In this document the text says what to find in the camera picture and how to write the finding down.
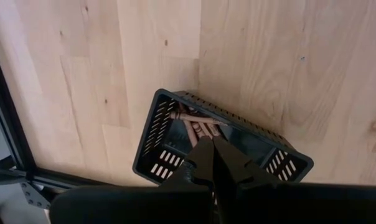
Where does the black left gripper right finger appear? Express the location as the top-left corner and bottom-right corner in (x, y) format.
(212, 136), (283, 224)

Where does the black plastic basket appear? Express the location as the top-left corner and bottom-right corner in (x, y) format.
(132, 88), (314, 187)

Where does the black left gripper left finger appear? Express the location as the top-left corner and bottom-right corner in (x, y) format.
(158, 136), (215, 188)

